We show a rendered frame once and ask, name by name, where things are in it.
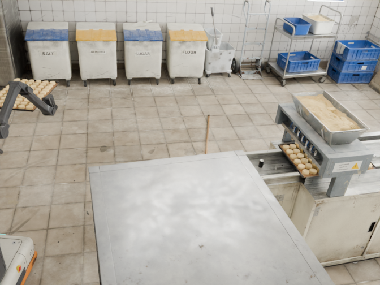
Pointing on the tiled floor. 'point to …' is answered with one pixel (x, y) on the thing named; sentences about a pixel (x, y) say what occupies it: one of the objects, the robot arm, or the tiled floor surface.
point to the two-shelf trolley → (309, 51)
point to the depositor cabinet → (339, 217)
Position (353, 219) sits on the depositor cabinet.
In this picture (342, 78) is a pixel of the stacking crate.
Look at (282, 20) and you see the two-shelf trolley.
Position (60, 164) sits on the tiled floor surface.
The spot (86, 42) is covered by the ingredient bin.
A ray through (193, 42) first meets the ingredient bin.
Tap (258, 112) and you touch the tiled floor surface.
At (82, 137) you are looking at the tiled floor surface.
